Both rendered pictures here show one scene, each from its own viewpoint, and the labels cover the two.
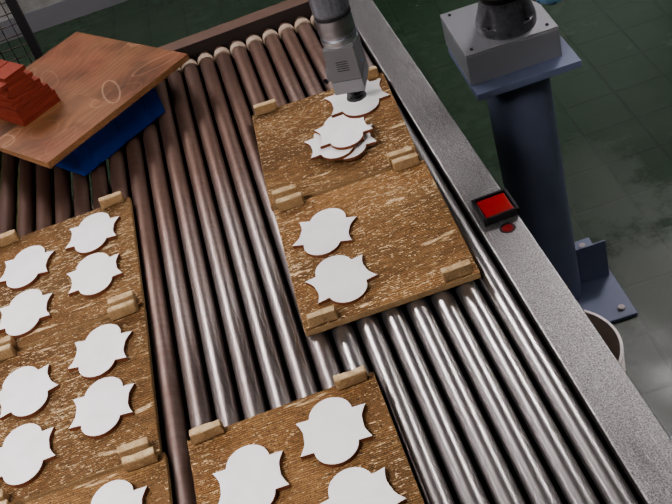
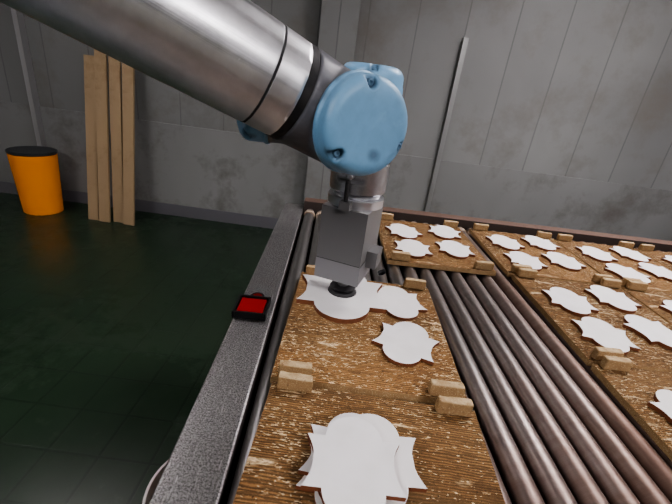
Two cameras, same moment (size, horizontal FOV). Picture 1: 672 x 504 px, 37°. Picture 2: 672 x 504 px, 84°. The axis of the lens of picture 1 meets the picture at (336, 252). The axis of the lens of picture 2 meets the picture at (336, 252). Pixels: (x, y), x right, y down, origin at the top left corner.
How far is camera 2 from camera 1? 246 cm
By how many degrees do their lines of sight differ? 118
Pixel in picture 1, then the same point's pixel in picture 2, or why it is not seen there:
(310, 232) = (421, 345)
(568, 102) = not seen: outside the picture
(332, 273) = (403, 305)
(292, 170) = (447, 462)
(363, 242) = (372, 321)
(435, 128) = (210, 444)
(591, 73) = not seen: outside the picture
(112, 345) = (593, 331)
